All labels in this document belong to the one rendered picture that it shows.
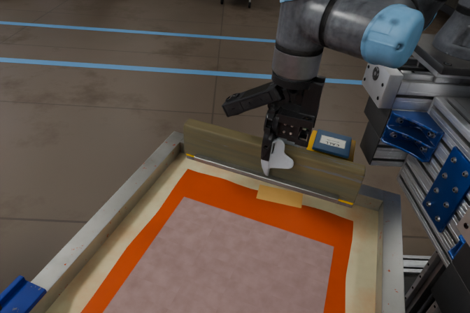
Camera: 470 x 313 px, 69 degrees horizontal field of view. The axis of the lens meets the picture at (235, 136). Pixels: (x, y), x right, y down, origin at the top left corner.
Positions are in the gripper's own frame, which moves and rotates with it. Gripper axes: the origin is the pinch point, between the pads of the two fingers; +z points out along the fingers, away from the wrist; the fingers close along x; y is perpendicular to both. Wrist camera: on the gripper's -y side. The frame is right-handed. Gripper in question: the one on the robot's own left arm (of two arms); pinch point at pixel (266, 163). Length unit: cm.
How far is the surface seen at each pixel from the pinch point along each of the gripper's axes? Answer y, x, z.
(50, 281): -26.5, -32.0, 10.3
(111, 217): -25.8, -17.0, 10.3
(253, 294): 4.8, -19.2, 13.8
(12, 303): -28.2, -37.3, 9.2
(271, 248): 5.2, -8.6, 13.8
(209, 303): -1.7, -23.7, 13.8
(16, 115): -219, 103, 109
